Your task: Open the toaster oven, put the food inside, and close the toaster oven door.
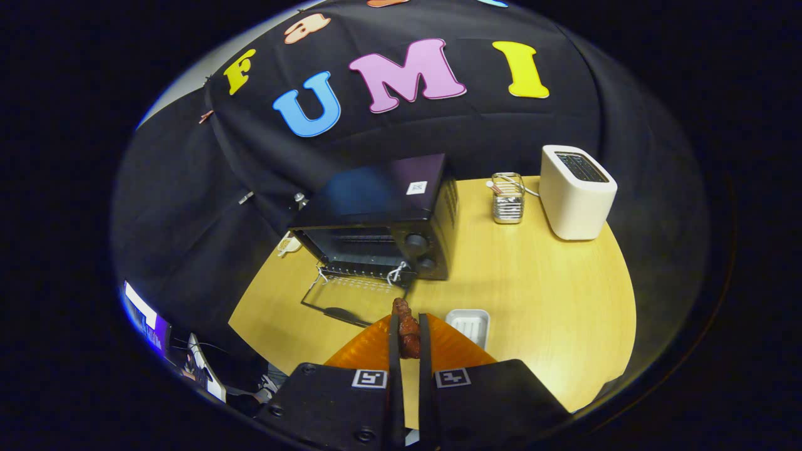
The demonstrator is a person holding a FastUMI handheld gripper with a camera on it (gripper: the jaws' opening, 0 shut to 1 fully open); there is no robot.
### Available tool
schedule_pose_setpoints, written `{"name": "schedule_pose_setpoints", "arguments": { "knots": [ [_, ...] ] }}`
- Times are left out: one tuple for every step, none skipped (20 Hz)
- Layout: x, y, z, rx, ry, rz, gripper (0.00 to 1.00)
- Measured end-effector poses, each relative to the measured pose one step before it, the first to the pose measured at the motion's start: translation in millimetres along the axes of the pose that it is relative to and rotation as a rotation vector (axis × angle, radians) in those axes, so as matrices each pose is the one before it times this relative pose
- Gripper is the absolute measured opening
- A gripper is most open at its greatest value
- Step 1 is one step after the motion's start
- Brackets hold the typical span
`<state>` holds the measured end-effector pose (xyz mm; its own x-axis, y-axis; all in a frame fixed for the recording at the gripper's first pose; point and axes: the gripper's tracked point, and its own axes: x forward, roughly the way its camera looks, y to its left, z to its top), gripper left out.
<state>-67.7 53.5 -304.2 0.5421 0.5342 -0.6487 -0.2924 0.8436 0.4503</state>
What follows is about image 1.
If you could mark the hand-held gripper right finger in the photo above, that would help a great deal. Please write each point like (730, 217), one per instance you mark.
(426, 388)

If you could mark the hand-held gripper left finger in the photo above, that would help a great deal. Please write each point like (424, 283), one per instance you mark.
(395, 388)

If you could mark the brown meat piece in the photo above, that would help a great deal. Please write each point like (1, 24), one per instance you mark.
(408, 329)

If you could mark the black toaster oven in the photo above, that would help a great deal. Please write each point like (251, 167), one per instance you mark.
(376, 200)

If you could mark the white toaster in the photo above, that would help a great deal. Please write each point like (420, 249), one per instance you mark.
(573, 200)

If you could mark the white rectangular tray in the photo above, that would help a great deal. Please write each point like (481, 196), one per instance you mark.
(468, 326)

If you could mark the white divided spice dish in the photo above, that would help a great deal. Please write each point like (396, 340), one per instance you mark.
(289, 244)

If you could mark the clear plastic bottle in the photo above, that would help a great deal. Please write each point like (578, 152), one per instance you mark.
(301, 200)

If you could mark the silver clip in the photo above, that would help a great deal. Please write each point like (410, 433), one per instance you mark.
(245, 198)

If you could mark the computer screen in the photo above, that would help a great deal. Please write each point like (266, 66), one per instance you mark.
(147, 326)

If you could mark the black backdrop cloth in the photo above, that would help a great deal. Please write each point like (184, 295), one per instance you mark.
(188, 219)

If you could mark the pink clip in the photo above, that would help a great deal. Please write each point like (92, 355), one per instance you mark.
(205, 116)

